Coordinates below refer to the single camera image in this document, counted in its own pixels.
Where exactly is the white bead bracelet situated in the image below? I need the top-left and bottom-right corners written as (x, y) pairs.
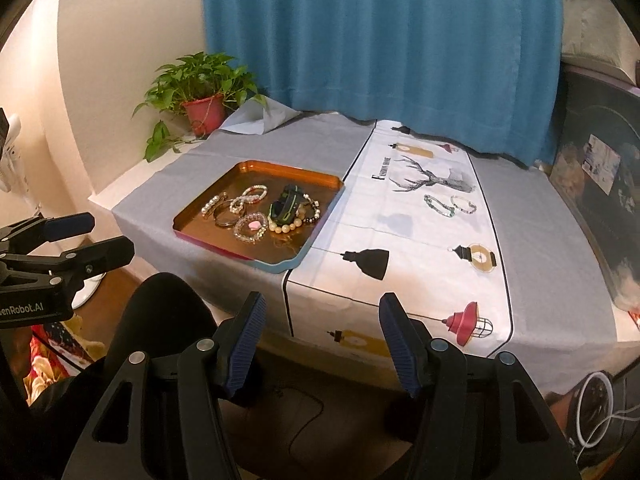
top-left (229, 185), bottom-right (269, 214)

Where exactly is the grey white printed tablecloth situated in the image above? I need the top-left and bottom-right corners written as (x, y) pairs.
top-left (112, 100), bottom-right (618, 391)

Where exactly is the green potted plant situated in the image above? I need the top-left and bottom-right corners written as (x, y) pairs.
top-left (132, 52), bottom-right (271, 162)

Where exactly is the orange metal tray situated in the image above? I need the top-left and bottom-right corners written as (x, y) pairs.
top-left (172, 160), bottom-right (346, 275)

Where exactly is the blue curtain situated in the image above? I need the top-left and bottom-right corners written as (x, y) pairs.
top-left (202, 0), bottom-right (563, 168)

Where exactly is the dark printed board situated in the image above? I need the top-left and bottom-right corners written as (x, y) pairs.
top-left (547, 62), bottom-right (640, 311)

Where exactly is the crystal link bracelet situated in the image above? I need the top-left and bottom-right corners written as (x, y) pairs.
top-left (201, 193), bottom-right (229, 219)

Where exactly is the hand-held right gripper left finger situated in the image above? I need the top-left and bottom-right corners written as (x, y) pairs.
top-left (60, 291), bottom-right (267, 480)

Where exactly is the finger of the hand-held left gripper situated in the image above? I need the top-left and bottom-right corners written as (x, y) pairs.
top-left (0, 236), bottom-right (136, 282)
top-left (0, 212), bottom-right (96, 257)

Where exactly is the beige cushion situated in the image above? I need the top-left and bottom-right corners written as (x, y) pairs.
top-left (561, 0), bottom-right (640, 84)

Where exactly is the clear bead bracelet pink charm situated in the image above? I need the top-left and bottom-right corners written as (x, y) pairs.
top-left (232, 212), bottom-right (269, 246)

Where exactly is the white standing fan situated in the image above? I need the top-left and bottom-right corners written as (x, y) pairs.
top-left (0, 107), bottom-right (107, 311)

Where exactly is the dark object with white ring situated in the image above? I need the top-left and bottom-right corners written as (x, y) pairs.
top-left (542, 367), bottom-right (640, 471)

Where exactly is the yellow bead bracelet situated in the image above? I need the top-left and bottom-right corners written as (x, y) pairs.
top-left (269, 216), bottom-right (307, 234)

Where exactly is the brown bangle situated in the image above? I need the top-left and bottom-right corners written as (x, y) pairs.
top-left (214, 205), bottom-right (247, 227)

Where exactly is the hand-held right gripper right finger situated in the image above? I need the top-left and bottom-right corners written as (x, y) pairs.
top-left (378, 292), bottom-right (583, 480)

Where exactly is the red plant pot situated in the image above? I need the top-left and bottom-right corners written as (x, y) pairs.
top-left (181, 94), bottom-right (226, 137)

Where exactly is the white cable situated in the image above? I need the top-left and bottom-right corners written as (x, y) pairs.
top-left (575, 407), bottom-right (640, 467)

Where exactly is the person's black trouser leg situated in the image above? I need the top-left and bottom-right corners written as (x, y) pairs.
top-left (30, 272), bottom-right (261, 480)

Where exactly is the colourful floral cloth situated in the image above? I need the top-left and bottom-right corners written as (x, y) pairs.
top-left (20, 310), bottom-right (107, 407)

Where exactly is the green black watch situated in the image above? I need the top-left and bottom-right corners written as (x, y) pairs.
top-left (269, 185), bottom-right (307, 226)

